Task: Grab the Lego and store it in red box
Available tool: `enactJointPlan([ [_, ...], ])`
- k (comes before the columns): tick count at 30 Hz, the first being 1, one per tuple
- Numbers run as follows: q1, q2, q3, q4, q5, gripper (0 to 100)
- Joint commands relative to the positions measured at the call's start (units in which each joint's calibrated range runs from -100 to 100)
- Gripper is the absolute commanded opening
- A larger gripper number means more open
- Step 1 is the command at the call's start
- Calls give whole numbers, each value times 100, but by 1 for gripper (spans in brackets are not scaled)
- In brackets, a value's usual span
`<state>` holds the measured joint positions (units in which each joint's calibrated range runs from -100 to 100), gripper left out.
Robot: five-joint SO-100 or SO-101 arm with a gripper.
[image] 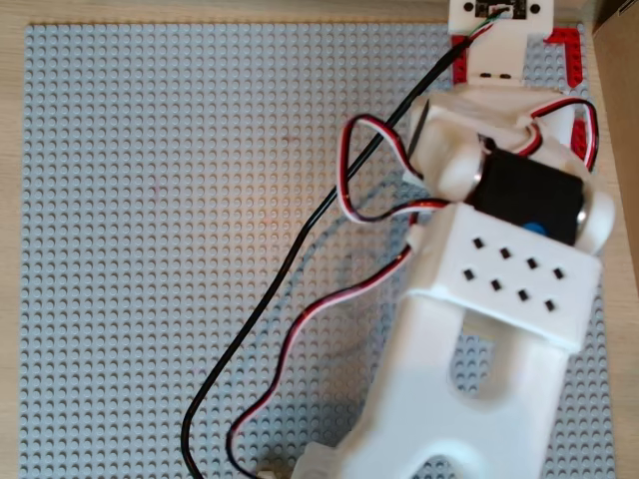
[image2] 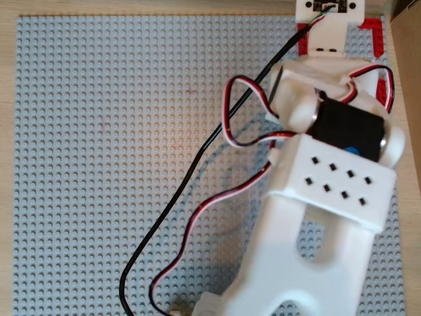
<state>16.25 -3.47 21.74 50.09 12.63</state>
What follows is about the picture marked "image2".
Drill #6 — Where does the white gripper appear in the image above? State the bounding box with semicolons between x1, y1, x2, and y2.
271;55;380;100

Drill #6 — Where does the grey Lego baseplate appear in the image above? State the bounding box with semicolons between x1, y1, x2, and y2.
11;14;407;316

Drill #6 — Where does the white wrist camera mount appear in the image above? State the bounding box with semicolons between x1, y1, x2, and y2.
295;0;367;57

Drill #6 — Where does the red white black servo cable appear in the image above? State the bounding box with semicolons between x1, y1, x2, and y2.
149;154;280;316
223;75;299;148
338;65;395;115

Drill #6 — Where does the black camera cable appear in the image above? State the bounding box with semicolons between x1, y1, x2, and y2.
119;8;333;316

